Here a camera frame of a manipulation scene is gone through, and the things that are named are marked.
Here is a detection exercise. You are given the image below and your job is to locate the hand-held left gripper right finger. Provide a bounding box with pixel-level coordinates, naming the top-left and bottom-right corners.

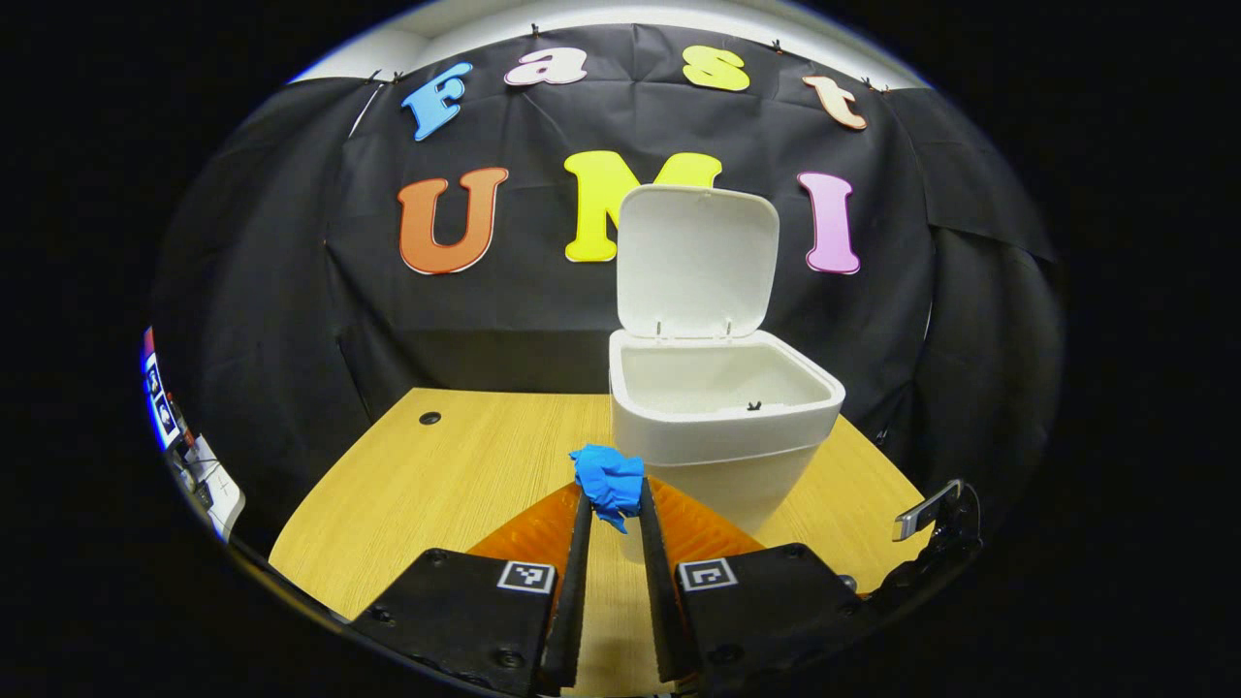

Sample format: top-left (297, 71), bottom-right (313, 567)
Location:
top-left (637, 477), bottom-right (874, 698)

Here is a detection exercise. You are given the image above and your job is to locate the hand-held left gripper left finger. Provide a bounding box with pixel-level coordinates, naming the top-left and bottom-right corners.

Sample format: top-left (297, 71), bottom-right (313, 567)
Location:
top-left (349, 485), bottom-right (594, 698)

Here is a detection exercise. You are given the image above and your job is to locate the blue paper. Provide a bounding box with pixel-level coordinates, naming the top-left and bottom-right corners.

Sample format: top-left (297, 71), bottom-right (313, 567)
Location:
top-left (568, 443), bottom-right (646, 534)

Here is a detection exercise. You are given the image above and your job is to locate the white desktop garbage bin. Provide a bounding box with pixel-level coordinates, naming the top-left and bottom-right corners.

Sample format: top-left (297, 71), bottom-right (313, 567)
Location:
top-left (608, 184), bottom-right (847, 565)

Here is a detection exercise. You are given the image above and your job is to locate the wooden desktop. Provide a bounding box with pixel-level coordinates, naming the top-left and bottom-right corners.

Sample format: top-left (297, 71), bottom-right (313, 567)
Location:
top-left (269, 388), bottom-right (932, 698)

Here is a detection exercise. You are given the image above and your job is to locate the white side table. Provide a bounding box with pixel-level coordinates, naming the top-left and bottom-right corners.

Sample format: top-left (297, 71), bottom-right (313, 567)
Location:
top-left (175, 434), bottom-right (248, 542)

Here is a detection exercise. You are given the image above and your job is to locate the computer monitor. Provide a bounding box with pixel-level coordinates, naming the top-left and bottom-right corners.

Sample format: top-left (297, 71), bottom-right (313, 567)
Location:
top-left (143, 328), bottom-right (187, 453)

